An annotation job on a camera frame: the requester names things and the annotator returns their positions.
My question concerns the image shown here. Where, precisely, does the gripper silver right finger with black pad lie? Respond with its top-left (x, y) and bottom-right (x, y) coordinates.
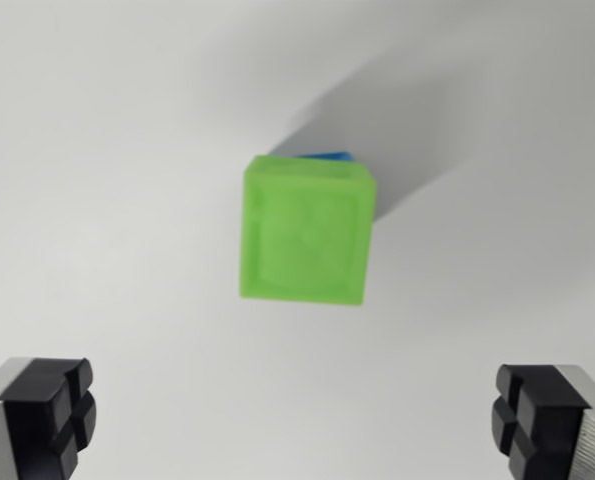
top-left (489, 363), bottom-right (595, 480)

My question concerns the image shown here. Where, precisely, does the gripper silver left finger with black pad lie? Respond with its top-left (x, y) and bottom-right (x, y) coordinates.
top-left (0, 356), bottom-right (99, 480)

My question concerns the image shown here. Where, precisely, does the green embossed cube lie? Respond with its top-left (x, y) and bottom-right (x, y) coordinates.
top-left (238, 154), bottom-right (378, 307)

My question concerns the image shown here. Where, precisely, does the blue embossed cube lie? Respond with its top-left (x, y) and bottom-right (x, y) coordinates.
top-left (304, 149), bottom-right (355, 163)

